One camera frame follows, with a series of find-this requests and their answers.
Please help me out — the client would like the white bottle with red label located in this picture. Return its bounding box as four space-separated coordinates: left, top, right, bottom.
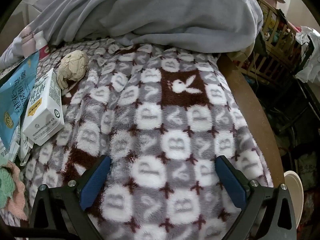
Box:
34 30 50 60

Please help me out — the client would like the green and pink knitted cloth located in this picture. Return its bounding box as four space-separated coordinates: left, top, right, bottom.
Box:
0 160 28 220

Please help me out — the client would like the white bucket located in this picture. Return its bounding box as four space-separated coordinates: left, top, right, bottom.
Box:
284 170 304 230

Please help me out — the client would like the grey quilt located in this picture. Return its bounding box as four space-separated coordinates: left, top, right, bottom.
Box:
0 0 264 68

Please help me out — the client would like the wooden rack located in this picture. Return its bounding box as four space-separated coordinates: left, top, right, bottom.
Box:
235 0 298 85

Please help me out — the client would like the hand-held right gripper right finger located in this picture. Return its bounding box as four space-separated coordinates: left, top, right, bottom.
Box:
215 155 298 240

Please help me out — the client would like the printed fleece blanket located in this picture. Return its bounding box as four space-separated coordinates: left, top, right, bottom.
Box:
0 39 274 240

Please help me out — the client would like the blue snack packet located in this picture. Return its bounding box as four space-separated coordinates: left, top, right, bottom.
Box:
0 52 40 150

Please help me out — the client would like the wooden bed frame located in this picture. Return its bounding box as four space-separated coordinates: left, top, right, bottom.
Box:
217 54 285 188

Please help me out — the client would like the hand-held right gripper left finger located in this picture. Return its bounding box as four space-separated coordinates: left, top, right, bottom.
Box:
29 155 112 240

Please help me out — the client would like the cream knitted ball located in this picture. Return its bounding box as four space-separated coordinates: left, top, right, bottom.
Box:
57 50 89 90

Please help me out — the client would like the white crumpled cloth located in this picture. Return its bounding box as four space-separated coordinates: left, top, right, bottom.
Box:
295 26 320 83

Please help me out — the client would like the white printed packet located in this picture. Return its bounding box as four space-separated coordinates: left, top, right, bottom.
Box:
0 139 21 162

